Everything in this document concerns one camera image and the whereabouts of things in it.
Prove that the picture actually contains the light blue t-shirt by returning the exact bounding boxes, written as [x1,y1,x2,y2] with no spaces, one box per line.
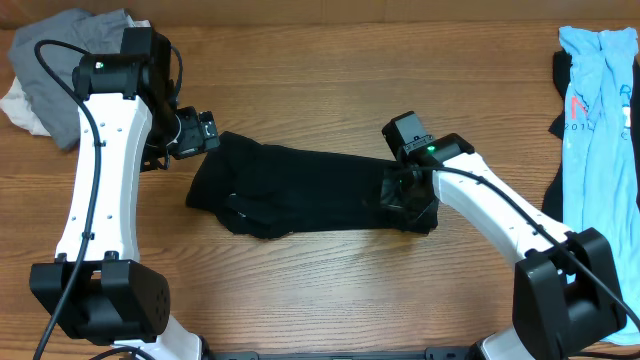
[557,25,640,346]

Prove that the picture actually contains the black garment under pile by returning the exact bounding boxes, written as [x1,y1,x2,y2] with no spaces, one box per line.
[542,50,639,221]

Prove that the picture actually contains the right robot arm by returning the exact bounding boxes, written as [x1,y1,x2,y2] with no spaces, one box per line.
[380,112,631,359]

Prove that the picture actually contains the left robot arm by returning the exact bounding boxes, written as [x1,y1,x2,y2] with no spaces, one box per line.
[29,27,219,359]

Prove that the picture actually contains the grey folded trousers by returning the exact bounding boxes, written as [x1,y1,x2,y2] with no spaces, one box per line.
[7,7,136,152]

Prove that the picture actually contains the white folded garment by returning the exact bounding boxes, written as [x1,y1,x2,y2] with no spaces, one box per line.
[1,9,150,149]

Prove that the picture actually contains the black polo shirt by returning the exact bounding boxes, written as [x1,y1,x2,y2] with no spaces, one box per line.
[186,132,438,239]

